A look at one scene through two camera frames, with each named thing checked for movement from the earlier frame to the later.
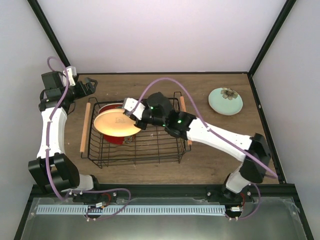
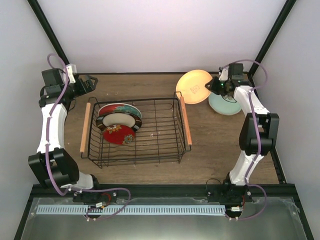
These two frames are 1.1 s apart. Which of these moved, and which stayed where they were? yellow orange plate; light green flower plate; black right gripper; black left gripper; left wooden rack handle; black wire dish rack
Moved: yellow orange plate; black right gripper
Stayed: light green flower plate; left wooden rack handle; black wire dish rack; black left gripper
